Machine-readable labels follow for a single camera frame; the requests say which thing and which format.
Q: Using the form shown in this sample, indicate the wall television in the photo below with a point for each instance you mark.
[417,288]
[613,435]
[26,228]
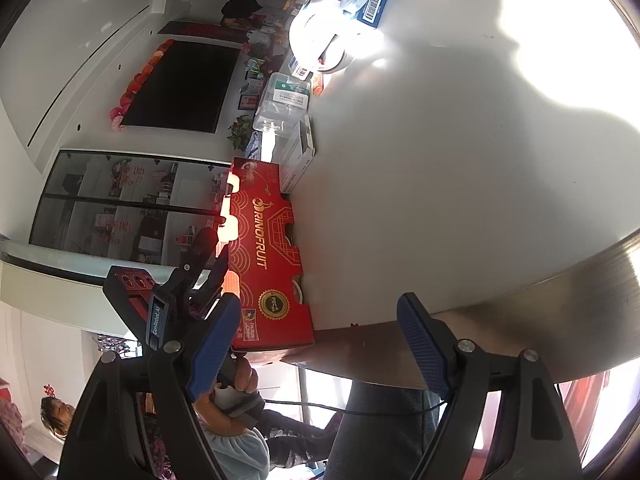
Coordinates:
[180,85]

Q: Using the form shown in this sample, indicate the flat white medicine box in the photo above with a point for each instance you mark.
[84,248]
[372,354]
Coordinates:
[297,155]

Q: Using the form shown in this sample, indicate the person's left hand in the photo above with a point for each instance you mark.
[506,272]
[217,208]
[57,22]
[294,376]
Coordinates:
[242,380]

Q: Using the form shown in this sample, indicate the white box barcode label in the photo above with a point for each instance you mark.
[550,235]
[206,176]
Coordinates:
[300,69]

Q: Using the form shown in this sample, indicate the red flower garland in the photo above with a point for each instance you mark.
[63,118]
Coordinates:
[140,80]

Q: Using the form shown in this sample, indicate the glass display cabinet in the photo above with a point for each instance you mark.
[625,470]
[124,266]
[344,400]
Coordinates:
[100,200]

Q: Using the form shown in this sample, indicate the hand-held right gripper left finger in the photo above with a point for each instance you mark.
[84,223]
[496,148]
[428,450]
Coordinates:
[212,350]

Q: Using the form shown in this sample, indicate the clear plastic box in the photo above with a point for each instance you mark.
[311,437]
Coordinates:
[282,105]

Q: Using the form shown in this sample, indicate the potted plant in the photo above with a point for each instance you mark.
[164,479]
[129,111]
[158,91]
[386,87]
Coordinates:
[242,130]

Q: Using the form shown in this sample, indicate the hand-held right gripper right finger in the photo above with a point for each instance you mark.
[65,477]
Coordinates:
[422,345]

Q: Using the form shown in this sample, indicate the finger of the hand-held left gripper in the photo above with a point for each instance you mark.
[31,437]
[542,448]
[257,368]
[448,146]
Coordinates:
[197,255]
[219,275]

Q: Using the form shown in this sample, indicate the red cardboard box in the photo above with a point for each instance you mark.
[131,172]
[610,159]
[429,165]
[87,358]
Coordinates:
[270,260]

